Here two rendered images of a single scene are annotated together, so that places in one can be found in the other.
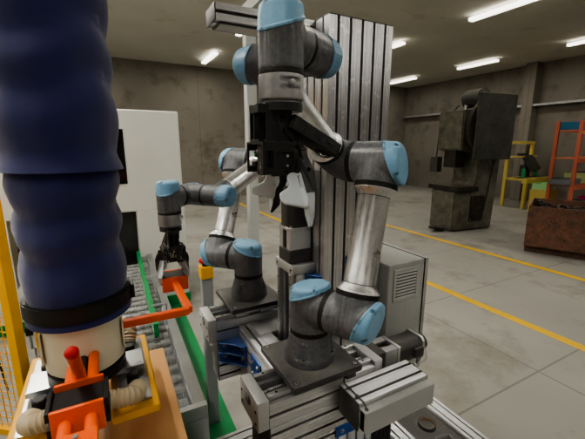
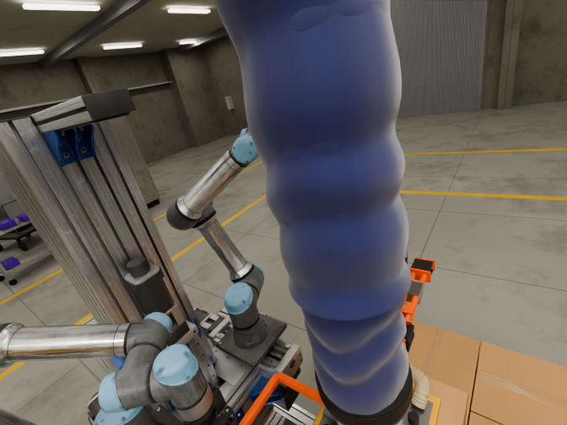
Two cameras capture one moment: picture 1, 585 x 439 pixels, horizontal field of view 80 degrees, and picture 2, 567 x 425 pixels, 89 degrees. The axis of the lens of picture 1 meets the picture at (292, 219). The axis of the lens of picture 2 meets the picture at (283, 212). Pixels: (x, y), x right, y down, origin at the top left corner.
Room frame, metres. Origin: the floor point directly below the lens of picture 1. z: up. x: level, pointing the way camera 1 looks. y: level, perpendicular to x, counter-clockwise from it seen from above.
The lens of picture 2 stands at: (1.03, 0.91, 1.98)
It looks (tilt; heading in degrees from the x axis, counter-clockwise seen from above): 24 degrees down; 249
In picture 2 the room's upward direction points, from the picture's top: 13 degrees counter-clockwise
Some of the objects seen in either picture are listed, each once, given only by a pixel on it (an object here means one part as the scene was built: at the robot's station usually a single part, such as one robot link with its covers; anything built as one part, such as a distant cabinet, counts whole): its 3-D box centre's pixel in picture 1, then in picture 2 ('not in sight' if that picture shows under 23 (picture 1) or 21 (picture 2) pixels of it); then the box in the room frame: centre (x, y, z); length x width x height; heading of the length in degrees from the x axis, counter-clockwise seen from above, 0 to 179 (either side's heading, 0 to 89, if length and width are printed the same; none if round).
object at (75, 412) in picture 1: (79, 406); (395, 333); (0.56, 0.39, 1.18); 0.10 x 0.08 x 0.06; 118
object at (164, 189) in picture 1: (169, 197); (179, 375); (1.14, 0.41, 1.48); 0.09 x 0.08 x 0.11; 159
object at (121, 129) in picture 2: not in sight; (99, 167); (2.10, -6.50, 1.08); 1.65 x 1.27 x 2.16; 118
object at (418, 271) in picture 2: not in sight; (423, 269); (0.24, 0.23, 1.18); 0.08 x 0.07 x 0.05; 28
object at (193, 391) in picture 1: (164, 310); not in sight; (2.29, 0.91, 0.50); 2.31 x 0.05 x 0.19; 27
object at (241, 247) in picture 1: (246, 256); (124, 423); (1.37, 0.19, 1.20); 0.13 x 0.12 x 0.14; 69
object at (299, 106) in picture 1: (277, 140); not in sight; (0.61, 0.03, 1.66); 0.09 x 0.08 x 0.12; 118
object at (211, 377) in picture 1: (210, 346); not in sight; (1.84, 0.48, 0.50); 0.07 x 0.07 x 1.00; 27
